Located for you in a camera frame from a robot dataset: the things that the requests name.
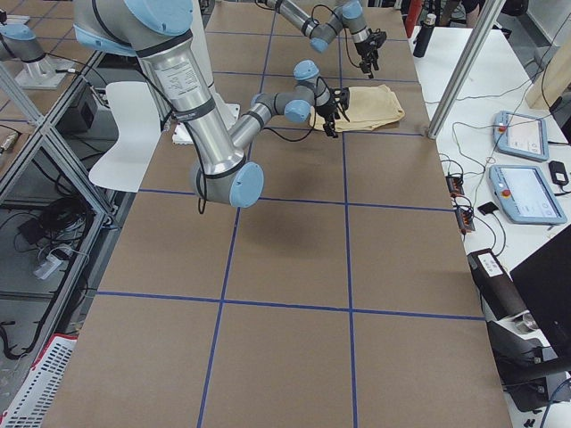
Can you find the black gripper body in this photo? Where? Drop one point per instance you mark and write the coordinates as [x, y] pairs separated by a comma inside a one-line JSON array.
[[326, 105], [364, 49]]

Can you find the cream long-sleeve printed shirt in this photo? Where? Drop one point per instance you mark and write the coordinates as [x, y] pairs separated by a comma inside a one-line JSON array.
[[370, 107]]

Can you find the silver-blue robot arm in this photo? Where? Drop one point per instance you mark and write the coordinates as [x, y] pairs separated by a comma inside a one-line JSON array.
[[323, 25], [159, 35]]

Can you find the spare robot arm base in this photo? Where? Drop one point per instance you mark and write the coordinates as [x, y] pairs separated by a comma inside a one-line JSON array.
[[40, 71]]

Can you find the black water bottle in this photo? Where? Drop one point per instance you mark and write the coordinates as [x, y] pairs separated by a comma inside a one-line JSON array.
[[424, 35]]

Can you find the red cylinder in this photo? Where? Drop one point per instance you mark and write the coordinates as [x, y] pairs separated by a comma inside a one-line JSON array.
[[415, 9]]

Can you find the far blue teach pendant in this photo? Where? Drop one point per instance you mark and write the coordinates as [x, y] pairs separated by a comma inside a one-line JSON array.
[[521, 135]]

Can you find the blue teach pendant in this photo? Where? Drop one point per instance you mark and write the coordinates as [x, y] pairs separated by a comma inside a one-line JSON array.
[[521, 135], [525, 195]]

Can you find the near blue teach pendant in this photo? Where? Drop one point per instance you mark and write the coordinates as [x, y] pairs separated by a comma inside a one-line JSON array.
[[525, 195]]

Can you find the white plastic chair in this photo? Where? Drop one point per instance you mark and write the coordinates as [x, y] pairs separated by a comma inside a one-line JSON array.
[[123, 167]]

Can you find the black power adapter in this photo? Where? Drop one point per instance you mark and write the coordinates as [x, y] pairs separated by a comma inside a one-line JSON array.
[[558, 173]]

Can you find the black labelled box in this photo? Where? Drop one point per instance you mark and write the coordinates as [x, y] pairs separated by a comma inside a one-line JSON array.
[[499, 294]]

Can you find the black monitor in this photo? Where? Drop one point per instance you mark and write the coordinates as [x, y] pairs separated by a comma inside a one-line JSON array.
[[543, 282]]

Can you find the white power strip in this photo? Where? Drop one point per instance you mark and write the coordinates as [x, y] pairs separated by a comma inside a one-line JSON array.
[[50, 264]]

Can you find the white perforated basket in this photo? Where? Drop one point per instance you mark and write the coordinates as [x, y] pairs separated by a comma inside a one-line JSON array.
[[36, 395]]

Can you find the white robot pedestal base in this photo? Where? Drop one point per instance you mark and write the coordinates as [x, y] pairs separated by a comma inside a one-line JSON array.
[[224, 115]]

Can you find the aluminium frame post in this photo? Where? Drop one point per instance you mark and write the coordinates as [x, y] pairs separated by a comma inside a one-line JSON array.
[[473, 46]]

